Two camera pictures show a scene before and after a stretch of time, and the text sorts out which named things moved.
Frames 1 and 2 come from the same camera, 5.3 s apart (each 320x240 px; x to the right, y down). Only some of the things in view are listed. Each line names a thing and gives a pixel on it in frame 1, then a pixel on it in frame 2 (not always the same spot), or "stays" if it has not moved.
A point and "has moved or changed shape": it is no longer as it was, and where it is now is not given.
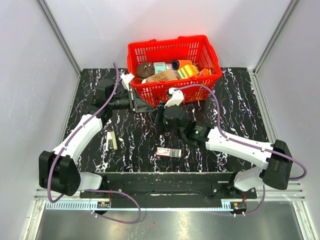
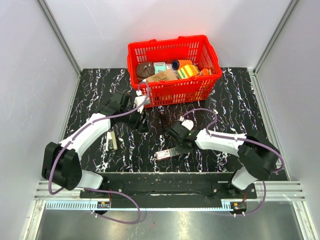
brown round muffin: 145,69 stays
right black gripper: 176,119 → 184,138
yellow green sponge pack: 187,71 stays
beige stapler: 111,143 stays
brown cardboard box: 167,75 stays
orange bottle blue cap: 177,64 stays
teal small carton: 159,67 stays
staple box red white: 169,152 has moved or changed shape
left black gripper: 137,104 → 141,126
